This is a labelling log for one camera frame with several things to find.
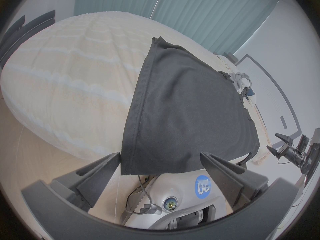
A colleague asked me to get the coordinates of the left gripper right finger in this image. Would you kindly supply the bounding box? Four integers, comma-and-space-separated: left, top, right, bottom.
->
200, 151, 268, 207

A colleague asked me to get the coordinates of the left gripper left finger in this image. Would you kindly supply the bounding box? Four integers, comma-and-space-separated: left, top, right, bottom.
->
51, 152, 122, 209

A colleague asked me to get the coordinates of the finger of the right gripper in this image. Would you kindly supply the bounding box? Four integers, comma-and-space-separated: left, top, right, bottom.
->
275, 133, 292, 145
266, 146, 281, 158

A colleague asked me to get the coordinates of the black T-shirt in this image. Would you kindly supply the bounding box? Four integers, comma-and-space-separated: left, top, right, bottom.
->
120, 36, 260, 176

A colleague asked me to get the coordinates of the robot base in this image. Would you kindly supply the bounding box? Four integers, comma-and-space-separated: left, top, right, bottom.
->
120, 168, 240, 229

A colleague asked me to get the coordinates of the pile of clothes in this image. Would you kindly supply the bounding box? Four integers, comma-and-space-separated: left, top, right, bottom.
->
219, 70, 258, 109

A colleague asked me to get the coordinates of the bed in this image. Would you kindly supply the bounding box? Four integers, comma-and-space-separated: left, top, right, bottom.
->
0, 11, 302, 166

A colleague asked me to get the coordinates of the grey bedside table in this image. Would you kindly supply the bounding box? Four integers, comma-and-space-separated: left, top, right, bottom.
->
223, 51, 239, 62

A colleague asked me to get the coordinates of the white printed pillow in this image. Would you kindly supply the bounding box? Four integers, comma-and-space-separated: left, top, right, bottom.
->
215, 55, 237, 71

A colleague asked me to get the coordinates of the blue-green curtain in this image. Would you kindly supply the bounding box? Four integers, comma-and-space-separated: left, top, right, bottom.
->
74, 0, 167, 19
150, 0, 280, 56

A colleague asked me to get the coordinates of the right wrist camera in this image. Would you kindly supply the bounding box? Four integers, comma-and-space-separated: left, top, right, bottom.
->
297, 134, 310, 151

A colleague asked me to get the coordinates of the black cable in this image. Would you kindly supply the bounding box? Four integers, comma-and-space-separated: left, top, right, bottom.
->
126, 174, 163, 214

